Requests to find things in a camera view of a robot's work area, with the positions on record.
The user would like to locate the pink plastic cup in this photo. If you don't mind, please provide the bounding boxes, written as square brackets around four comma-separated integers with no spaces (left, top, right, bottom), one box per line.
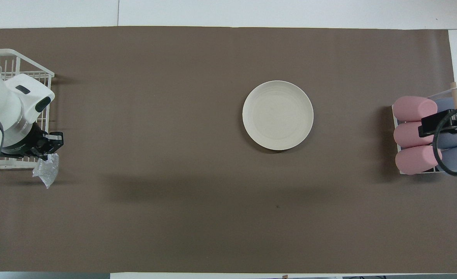
[393,121,440,148]
[395,145,443,175]
[392,96,438,122]

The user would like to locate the clear plastic wrapper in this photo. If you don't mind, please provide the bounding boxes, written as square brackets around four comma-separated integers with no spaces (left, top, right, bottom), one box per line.
[33,153,60,189]

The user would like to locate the cream round plate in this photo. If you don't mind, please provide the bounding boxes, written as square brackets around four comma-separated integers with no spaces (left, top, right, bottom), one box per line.
[242,80,314,151]

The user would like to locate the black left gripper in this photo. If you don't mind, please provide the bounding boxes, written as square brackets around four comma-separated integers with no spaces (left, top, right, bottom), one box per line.
[2,124,64,160]

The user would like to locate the blue plastic cup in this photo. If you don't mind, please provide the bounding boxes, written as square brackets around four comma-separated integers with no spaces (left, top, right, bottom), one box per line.
[432,97,457,123]
[437,145,457,177]
[433,121,457,150]

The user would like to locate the white wire dish rack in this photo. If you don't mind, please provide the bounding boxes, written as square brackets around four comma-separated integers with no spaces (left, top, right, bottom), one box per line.
[0,48,55,170]

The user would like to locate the brown table mat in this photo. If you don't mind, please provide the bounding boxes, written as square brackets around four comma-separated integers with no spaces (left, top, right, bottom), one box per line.
[0,26,457,274]

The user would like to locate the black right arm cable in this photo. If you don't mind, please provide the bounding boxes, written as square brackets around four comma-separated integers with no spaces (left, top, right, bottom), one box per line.
[433,105,457,177]

